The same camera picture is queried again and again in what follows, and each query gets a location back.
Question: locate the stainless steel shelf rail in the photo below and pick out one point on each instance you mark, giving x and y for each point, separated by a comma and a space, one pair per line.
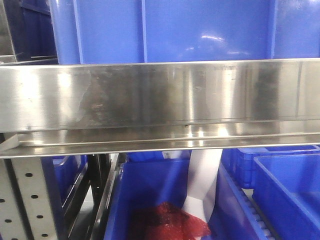
51, 110

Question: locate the blue bin lower centre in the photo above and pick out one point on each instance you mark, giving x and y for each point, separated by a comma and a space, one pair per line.
146, 184

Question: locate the blue bin lower left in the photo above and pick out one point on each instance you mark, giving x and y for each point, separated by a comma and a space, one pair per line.
67, 169

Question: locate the red mesh bag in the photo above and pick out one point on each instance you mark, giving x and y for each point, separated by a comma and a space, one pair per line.
166, 222

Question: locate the perforated steel shelf post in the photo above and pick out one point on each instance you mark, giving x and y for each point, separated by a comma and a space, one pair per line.
30, 201

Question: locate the blue bin lower right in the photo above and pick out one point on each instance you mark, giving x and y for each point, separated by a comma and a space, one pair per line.
287, 190

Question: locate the white paper sheet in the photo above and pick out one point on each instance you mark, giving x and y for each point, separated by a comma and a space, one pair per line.
201, 183

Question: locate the large blue bin upper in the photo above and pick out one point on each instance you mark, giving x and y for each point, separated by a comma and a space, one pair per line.
141, 31

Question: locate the dark blue bin upper left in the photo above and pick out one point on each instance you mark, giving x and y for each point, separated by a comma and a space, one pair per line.
26, 31

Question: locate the blue crate behind right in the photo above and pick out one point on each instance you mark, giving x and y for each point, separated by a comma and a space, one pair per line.
239, 162

